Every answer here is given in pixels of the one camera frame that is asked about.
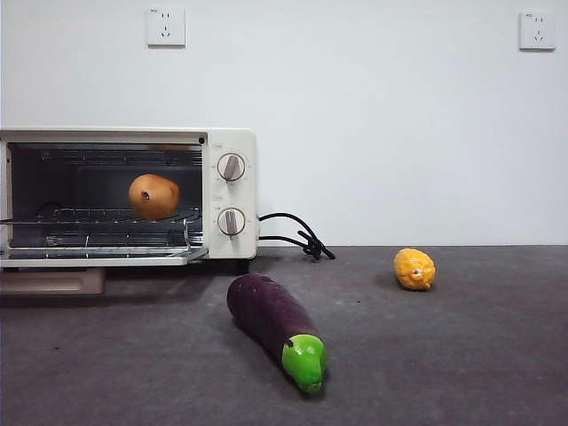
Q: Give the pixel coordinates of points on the white toaster oven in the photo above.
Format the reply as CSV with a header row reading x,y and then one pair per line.
x,y
213,195

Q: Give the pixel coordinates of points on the white wall socket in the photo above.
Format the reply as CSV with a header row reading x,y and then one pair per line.
x,y
537,31
166,27

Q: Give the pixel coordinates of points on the round beige oven knob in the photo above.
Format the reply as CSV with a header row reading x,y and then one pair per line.
x,y
231,221
231,168

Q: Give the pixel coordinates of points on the purple eggplant with green stem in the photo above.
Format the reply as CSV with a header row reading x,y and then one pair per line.
x,y
266,310

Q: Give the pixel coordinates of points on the yellow lemon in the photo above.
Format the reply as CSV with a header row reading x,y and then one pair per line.
x,y
413,268

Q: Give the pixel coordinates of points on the brown potato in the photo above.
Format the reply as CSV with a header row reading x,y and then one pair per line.
x,y
153,195

